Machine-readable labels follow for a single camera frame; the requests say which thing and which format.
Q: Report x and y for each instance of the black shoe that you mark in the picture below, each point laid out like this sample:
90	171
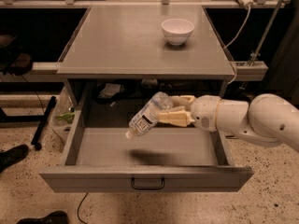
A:
57	217
13	156

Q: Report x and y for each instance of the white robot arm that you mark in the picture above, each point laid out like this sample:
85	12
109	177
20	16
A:
267	121

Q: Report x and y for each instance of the open grey top drawer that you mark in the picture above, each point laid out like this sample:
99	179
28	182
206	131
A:
98	157

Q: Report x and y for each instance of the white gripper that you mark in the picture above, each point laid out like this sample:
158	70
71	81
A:
206	112

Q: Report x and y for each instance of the white ceramic bowl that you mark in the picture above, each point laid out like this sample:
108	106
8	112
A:
177	31

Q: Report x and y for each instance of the green plastic bag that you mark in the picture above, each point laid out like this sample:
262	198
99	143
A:
67	116

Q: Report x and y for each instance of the metal tripod pole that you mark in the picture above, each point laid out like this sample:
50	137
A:
255	54

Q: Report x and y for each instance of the blue plastic water bottle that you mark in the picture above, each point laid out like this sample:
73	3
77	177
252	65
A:
147	117

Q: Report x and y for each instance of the black drawer handle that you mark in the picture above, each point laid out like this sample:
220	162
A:
147	184

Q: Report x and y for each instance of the black shoe bottom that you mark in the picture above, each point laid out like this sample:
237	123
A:
57	217

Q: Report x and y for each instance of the grey metal drawer cabinet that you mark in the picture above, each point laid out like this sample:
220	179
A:
126	41

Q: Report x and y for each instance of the black shoe left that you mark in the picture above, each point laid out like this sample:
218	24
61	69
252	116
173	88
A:
13	156

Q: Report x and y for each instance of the black metal stand leg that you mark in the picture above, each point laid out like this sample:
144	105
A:
42	123

